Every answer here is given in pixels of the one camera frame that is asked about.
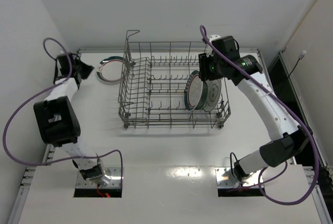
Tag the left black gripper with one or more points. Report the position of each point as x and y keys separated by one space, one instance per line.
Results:
x=78 y=69

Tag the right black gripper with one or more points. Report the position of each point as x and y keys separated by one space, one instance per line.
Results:
x=203 y=68

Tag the white plate with grey pattern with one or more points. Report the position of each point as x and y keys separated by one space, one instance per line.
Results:
x=214 y=93

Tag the green red rimmed plate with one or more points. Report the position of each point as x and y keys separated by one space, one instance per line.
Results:
x=109 y=70
x=195 y=93

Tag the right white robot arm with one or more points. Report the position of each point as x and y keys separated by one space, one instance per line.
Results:
x=287 y=136

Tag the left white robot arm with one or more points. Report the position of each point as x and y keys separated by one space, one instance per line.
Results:
x=58 y=123

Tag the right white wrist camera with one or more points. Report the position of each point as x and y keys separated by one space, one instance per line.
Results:
x=209 y=49

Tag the grey wire dish rack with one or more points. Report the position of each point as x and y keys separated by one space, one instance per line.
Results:
x=153 y=81

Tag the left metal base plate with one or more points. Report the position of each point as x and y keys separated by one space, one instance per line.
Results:
x=111 y=180

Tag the metal base plate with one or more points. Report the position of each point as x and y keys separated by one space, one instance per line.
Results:
x=225 y=179
x=111 y=180

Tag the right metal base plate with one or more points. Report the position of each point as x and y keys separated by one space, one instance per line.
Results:
x=225 y=179

